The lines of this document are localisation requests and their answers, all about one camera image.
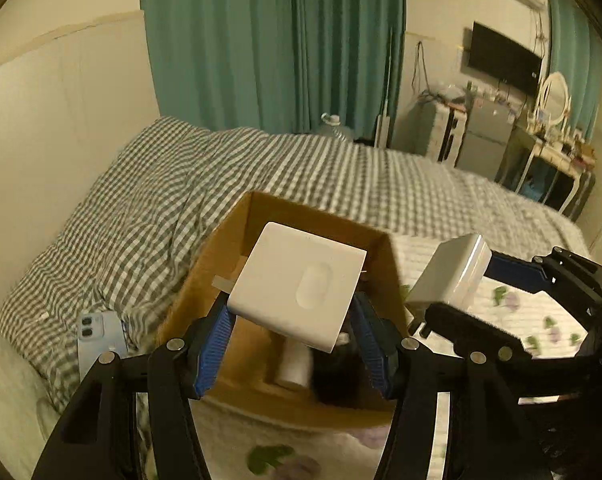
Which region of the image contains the white suitcase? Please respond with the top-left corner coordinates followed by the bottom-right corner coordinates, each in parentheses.
top-left (421, 102), bottom-right (467, 163)

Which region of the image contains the grey fridge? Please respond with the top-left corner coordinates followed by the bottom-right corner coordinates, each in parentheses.
top-left (454, 97), bottom-right (517, 181)

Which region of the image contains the narrow teal curtain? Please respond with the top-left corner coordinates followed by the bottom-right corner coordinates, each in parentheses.
top-left (546, 0), bottom-right (602, 141)

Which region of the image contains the grey checkered blanket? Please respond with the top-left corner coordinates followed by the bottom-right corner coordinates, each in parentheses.
top-left (0, 115), bottom-right (592, 411)

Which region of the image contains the wide teal curtain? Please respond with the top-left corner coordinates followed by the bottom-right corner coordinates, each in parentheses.
top-left (138, 0), bottom-right (407, 133)

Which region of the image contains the white square box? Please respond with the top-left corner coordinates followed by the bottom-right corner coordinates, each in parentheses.
top-left (228, 221), bottom-right (369, 353)

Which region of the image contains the white bed sheet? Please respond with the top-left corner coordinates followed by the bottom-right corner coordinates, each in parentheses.
top-left (0, 320), bottom-right (62, 466)

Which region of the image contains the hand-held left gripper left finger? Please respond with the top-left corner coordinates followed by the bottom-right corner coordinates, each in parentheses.
top-left (31, 305), bottom-right (234, 480)

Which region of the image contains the white mop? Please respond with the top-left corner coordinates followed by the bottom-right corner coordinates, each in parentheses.
top-left (376, 27), bottom-right (397, 148)

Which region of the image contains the black wall cable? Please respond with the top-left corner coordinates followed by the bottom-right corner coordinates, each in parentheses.
top-left (413, 42), bottom-right (433, 102)

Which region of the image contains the white oval mirror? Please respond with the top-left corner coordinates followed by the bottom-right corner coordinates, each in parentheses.
top-left (535, 71), bottom-right (572, 128)

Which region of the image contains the light blue smartphone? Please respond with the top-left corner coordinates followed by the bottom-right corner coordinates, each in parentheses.
top-left (77, 311), bottom-right (126, 381)

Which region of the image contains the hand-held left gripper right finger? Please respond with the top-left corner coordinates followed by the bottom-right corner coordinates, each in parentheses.
top-left (353, 292), bottom-right (552, 480)

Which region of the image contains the clear water jug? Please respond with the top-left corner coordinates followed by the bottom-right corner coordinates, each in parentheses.
top-left (313, 112), bottom-right (356, 143)

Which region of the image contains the large white bottle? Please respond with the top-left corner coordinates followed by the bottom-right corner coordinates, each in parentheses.
top-left (276, 337), bottom-right (312, 388)

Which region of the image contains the white charger adapter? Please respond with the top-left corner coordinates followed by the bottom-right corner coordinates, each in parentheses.
top-left (405, 232), bottom-right (493, 338)

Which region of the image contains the white floral quilted mat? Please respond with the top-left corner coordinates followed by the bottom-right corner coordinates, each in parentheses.
top-left (191, 232), bottom-right (594, 480)

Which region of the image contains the white vanity table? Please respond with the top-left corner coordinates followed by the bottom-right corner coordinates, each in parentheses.
top-left (514, 125), bottom-right (597, 221)

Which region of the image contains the black wall television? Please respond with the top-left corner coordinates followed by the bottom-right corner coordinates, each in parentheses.
top-left (468, 21), bottom-right (544, 96)

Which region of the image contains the clear plastic bag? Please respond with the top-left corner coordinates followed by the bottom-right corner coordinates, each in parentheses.
top-left (438, 82), bottom-right (470, 104)

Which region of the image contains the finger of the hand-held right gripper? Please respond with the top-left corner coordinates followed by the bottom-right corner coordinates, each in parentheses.
top-left (484, 247), bottom-right (602, 311)
top-left (423, 302), bottom-right (589, 362)

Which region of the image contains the brown cardboard box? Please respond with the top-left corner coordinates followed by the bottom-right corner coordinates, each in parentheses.
top-left (156, 190), bottom-right (414, 433)

